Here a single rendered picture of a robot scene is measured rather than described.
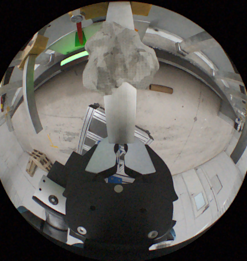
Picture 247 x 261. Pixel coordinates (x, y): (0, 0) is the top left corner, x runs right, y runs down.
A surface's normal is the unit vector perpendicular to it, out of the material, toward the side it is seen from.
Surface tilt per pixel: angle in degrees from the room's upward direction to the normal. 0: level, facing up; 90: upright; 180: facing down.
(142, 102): 0
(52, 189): 90
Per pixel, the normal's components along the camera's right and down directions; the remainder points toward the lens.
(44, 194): 0.50, -0.74
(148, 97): -0.02, 0.51
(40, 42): 1.00, 0.00
